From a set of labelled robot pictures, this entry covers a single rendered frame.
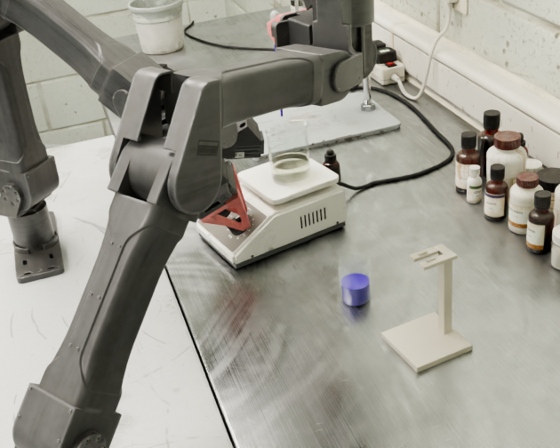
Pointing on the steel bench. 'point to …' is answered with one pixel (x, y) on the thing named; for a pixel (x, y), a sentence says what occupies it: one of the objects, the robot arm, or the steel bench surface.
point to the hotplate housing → (284, 224)
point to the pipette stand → (408, 347)
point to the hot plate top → (270, 192)
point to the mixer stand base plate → (333, 121)
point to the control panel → (231, 233)
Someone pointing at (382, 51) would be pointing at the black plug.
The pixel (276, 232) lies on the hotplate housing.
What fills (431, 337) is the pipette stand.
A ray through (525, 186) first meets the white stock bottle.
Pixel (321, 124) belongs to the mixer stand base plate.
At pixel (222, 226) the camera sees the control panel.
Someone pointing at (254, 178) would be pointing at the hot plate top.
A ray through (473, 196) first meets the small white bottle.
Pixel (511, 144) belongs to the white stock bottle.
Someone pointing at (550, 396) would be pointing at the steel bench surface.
